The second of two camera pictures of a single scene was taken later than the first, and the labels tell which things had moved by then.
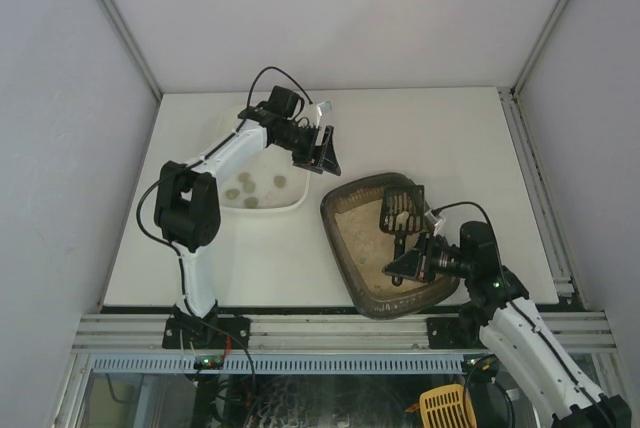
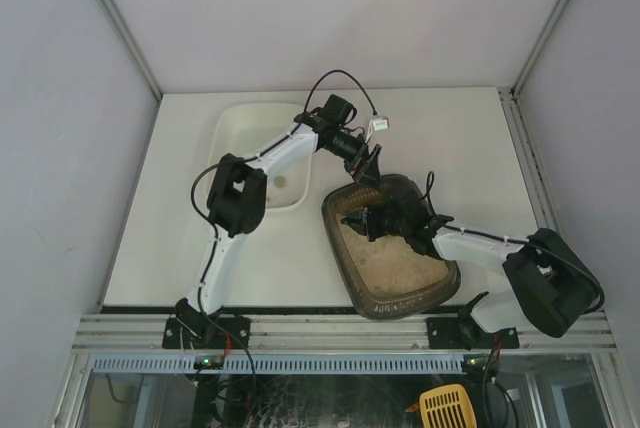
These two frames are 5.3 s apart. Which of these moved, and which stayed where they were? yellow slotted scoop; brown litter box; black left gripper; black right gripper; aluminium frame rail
Moved: black right gripper; black left gripper
Stayed: yellow slotted scoop; aluminium frame rail; brown litter box
